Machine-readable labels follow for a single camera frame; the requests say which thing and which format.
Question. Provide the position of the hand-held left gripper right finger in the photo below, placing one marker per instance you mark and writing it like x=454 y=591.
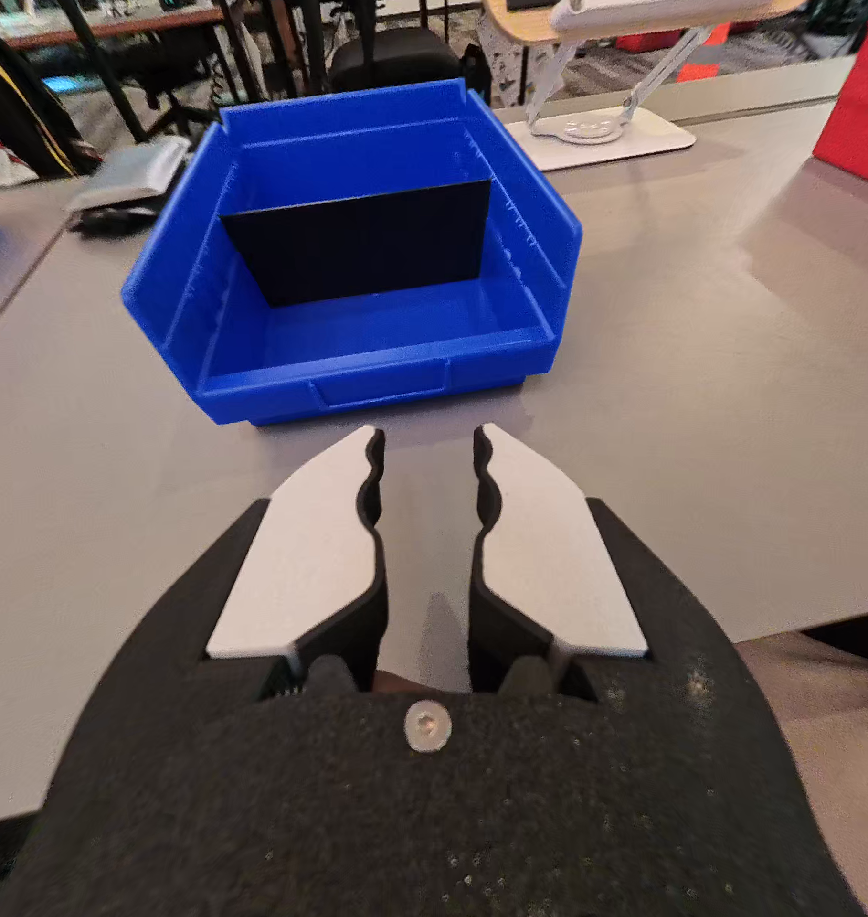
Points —
x=556 y=566

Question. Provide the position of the blue plastic bin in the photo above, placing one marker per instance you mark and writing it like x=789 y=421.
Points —
x=377 y=387

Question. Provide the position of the orange traffic cone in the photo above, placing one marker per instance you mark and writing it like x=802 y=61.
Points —
x=699 y=68

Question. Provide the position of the black yellow-striped jacket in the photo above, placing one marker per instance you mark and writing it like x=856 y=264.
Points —
x=18 y=100

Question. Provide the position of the grey pouch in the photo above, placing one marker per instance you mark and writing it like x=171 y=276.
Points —
x=133 y=172

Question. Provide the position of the white tablet stand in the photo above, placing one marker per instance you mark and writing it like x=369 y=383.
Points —
x=642 y=140

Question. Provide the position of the red plastic bin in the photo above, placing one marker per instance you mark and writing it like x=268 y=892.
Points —
x=856 y=129

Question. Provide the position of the black office chair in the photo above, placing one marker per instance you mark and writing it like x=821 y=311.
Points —
x=398 y=61

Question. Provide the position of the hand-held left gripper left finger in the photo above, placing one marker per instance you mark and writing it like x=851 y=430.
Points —
x=298 y=566

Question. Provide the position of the black divider of blue bin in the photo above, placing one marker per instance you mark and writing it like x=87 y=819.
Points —
x=362 y=243

